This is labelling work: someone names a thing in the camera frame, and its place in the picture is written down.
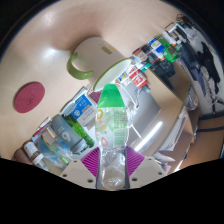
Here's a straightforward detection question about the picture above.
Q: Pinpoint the green container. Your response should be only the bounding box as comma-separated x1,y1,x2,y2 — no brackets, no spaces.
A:
164,46,181,63

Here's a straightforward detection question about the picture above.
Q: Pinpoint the dark green bottle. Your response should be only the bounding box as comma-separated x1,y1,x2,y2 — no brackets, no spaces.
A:
64,114,96,149

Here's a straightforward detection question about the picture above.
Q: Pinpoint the brown jar with white lid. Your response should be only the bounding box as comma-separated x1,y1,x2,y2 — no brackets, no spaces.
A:
22,140,46,168

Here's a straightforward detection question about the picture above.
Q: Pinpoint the red and white canister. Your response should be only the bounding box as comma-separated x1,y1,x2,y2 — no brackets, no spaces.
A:
128,65,149,89

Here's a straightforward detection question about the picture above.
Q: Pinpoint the pink packet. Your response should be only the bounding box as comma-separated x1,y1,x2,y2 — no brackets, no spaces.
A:
88,90,103,104

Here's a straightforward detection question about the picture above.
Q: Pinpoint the white mug with green handle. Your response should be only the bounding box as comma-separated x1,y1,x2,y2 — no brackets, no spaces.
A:
65,36,134,93

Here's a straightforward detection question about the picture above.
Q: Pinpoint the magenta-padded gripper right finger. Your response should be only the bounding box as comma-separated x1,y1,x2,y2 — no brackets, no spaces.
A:
124,146,168,188

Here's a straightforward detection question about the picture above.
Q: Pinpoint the blue and white box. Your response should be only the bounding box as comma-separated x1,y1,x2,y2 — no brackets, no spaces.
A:
70,93,98,128

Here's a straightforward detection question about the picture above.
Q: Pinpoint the under-shelf light strip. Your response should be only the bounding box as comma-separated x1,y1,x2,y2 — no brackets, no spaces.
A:
133,120,164,153

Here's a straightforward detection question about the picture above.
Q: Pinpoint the flat round red coaster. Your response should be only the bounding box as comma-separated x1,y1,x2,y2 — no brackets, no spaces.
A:
13,81,46,114

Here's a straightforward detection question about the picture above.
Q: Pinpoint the grey shaker bottle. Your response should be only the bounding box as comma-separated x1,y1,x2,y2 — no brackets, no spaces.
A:
49,114,88,155

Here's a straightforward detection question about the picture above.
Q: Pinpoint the clear bottle with green top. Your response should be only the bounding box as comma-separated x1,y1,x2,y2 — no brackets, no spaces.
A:
94,83,130,191

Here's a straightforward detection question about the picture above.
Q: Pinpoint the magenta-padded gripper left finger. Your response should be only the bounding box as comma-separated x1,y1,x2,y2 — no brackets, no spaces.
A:
59,146,102,190

